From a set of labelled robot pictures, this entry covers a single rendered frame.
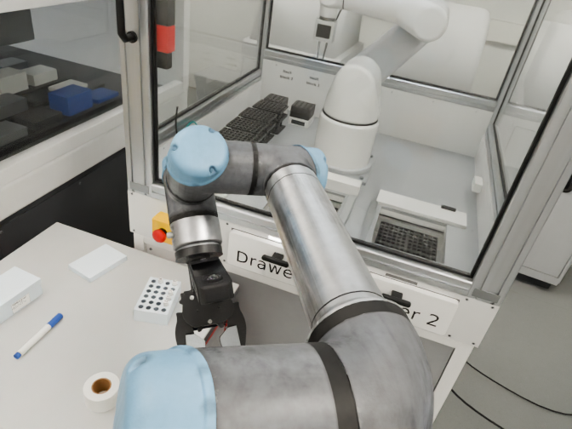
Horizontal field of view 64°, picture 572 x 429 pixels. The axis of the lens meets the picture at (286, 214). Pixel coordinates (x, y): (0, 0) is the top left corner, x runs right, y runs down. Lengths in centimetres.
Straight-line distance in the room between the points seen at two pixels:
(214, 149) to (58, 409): 69
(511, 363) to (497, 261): 147
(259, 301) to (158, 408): 111
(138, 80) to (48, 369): 69
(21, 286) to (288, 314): 70
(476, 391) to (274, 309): 123
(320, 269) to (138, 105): 87
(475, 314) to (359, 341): 90
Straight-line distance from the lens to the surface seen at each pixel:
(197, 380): 30
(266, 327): 144
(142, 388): 30
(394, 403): 32
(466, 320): 125
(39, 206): 168
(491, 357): 253
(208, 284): 58
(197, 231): 68
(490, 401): 235
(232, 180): 61
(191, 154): 58
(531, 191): 106
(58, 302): 130
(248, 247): 123
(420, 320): 123
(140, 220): 139
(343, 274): 43
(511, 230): 110
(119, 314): 124
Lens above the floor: 165
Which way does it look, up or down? 33 degrees down
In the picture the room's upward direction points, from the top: 9 degrees clockwise
